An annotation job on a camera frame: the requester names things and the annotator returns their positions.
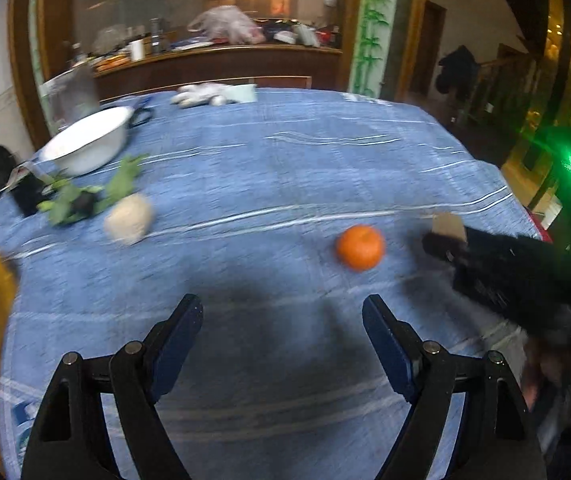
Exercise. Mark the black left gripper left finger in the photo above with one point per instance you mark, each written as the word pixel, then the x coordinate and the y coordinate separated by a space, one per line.
pixel 69 438

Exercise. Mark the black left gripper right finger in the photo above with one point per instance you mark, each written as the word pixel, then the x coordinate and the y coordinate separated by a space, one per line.
pixel 495 440

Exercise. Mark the beige foam cylinder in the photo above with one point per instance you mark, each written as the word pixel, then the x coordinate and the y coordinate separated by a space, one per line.
pixel 449 225

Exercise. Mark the orange mandarin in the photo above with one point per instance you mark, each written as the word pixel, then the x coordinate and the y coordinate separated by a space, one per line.
pixel 360 248

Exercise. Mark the large beige foam chunk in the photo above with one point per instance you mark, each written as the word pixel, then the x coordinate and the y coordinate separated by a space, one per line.
pixel 129 220

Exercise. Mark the green leaves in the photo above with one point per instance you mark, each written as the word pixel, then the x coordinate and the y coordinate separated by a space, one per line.
pixel 68 203

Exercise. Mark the black box device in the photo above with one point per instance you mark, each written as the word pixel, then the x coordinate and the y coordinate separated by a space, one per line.
pixel 28 192

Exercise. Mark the white enamel basin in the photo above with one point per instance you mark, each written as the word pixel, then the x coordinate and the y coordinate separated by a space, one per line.
pixel 90 143

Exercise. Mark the clear glass pitcher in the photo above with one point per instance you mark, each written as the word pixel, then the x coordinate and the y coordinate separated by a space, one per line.
pixel 69 97

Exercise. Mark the wooden cabinet counter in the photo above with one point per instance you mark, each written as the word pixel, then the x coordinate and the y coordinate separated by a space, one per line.
pixel 267 65

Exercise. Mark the white gloves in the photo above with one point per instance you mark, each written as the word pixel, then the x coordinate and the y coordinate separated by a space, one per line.
pixel 211 93

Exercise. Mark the pink plastic bag on counter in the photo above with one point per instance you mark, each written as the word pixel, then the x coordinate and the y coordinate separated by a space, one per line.
pixel 227 22

